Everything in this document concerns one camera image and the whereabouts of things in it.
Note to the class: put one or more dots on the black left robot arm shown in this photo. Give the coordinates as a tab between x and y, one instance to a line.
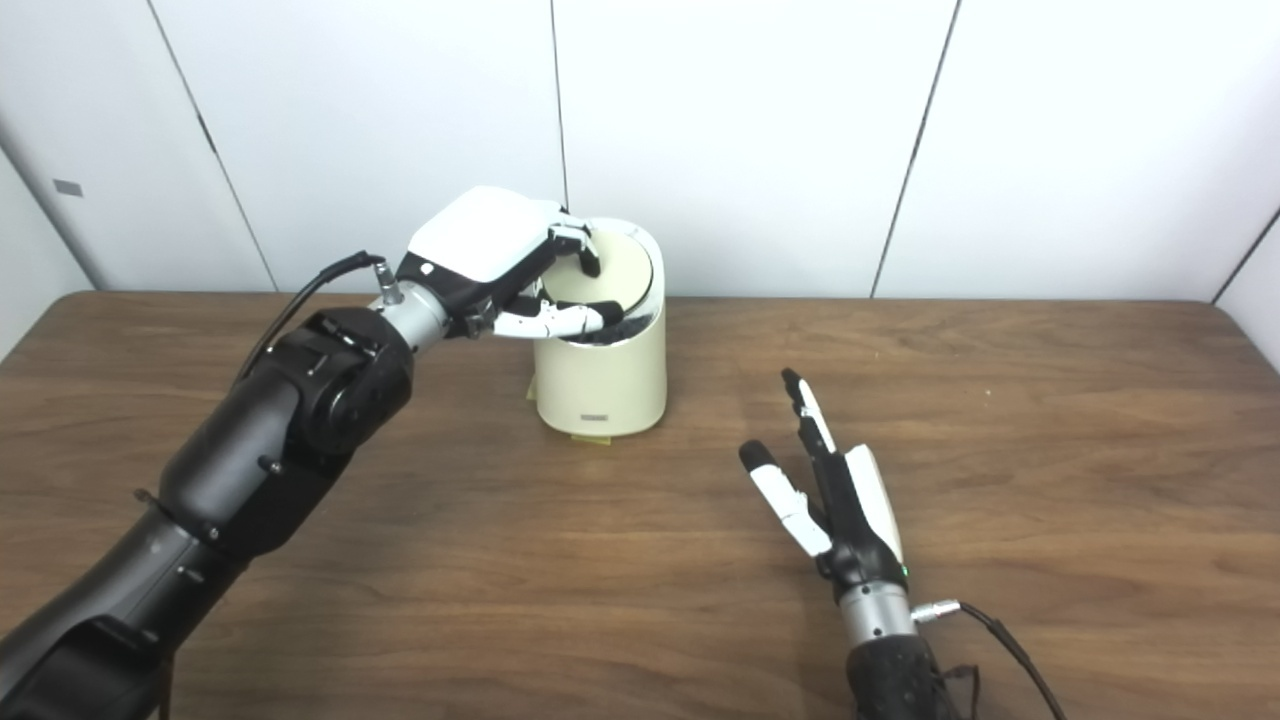
280	430

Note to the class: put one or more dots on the cream-colored bin body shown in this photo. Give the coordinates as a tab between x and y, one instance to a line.
605	385

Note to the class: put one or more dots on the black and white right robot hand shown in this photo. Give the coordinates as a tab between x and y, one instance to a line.
855	520

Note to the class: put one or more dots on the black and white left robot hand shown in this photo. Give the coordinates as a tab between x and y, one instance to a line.
480	235

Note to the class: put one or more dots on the cream round bin lid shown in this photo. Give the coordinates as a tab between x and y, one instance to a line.
625	270

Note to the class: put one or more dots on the grey wall label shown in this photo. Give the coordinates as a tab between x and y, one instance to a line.
68	188

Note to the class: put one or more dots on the yellow tape strip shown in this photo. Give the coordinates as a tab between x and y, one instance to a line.
590	439

